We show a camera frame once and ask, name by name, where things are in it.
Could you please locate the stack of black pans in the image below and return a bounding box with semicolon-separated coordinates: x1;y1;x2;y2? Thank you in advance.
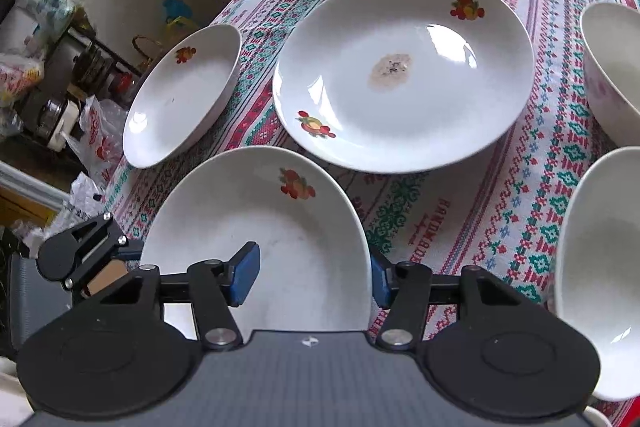
70;42;116;92

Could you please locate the crumpled white plastic bag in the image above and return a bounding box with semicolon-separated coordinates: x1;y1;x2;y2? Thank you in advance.
50;172;108;233

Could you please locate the small white fruit-print plate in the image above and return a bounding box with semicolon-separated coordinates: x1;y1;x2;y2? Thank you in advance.
122;24;242;169
140;146;373;333

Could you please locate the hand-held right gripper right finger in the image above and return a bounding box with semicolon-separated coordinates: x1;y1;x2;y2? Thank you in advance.
369;252;547;352

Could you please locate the large white fruit-print plate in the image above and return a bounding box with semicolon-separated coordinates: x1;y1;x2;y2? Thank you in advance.
272;0;536;174

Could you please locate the blue and yellow toy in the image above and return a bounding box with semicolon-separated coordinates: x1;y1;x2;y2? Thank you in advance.
161;0;198;42

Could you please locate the metal pot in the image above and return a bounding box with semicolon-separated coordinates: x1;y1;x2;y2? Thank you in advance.
35;97;81;152

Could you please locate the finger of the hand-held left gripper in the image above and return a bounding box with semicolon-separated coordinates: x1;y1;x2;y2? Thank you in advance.
37;213;146;294

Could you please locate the red and white plastic bag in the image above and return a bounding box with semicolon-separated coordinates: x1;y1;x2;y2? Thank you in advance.
65;96;132;188

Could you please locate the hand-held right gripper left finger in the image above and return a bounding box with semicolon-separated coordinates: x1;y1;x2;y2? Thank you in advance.
82;241;262;352

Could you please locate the white floral bowl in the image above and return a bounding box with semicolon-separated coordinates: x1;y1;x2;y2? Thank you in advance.
580;1;640;148

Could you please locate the white ceramic bowl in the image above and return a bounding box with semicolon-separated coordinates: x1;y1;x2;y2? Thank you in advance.
555;147;640;402

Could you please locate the patterned woven tablecloth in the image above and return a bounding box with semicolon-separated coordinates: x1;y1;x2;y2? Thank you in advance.
102;0;640;427

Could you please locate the wicker basket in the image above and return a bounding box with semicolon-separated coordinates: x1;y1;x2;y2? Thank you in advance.
131;34;168;72

